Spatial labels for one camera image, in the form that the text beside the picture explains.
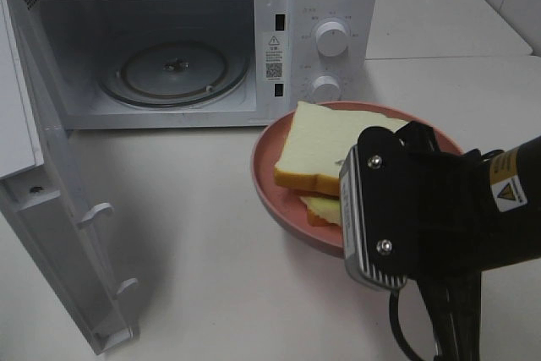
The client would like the white microwave door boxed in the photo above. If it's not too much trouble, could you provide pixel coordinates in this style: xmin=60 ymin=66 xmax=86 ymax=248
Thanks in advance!
xmin=1 ymin=0 xmax=139 ymax=354

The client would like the upper white power knob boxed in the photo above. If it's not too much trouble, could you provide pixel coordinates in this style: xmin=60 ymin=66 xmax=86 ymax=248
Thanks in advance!
xmin=314 ymin=19 xmax=349 ymax=57

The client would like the pink round plate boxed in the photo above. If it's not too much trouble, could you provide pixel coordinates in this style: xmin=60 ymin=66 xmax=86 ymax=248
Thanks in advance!
xmin=251 ymin=101 xmax=463 ymax=258

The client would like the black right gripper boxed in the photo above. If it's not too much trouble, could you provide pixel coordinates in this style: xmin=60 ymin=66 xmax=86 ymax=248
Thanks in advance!
xmin=395 ymin=120 xmax=500 ymax=361

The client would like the white warning label sticker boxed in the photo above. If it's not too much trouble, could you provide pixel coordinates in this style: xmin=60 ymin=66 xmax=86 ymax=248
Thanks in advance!
xmin=261 ymin=31 xmax=287 ymax=81

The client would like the black camera cable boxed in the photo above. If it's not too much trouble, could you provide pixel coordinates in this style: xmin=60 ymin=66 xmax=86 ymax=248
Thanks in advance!
xmin=388 ymin=291 xmax=440 ymax=361

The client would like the white microwave oven body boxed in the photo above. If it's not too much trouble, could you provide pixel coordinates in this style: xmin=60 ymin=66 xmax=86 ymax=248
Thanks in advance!
xmin=31 ymin=0 xmax=375 ymax=130

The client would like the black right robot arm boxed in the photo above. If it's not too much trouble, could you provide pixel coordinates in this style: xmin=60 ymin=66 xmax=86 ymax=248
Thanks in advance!
xmin=393 ymin=122 xmax=540 ymax=360

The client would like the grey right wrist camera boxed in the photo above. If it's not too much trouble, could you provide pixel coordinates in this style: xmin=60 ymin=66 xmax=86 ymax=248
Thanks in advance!
xmin=340 ymin=126 xmax=418 ymax=291

